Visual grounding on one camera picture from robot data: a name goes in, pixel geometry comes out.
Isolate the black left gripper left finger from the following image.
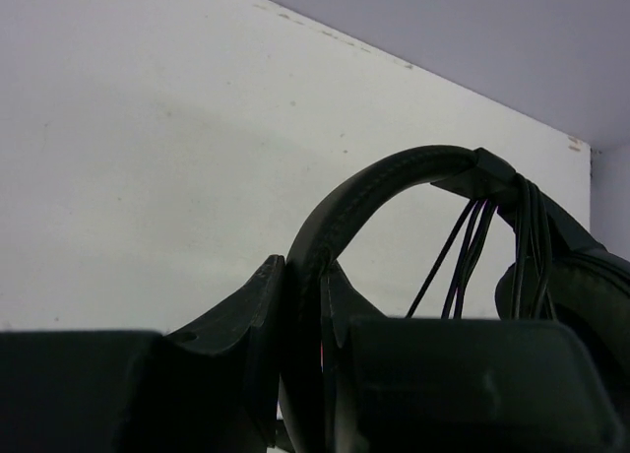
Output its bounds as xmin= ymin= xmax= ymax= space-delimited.
xmin=1 ymin=255 xmax=284 ymax=452

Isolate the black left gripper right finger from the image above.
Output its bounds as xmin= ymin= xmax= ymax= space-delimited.
xmin=321 ymin=265 xmax=625 ymax=452

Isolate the black over-ear headphones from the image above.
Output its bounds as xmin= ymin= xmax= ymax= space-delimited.
xmin=280 ymin=146 xmax=629 ymax=452

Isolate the black headphone cable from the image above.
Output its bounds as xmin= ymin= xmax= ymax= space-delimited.
xmin=405 ymin=174 xmax=559 ymax=322

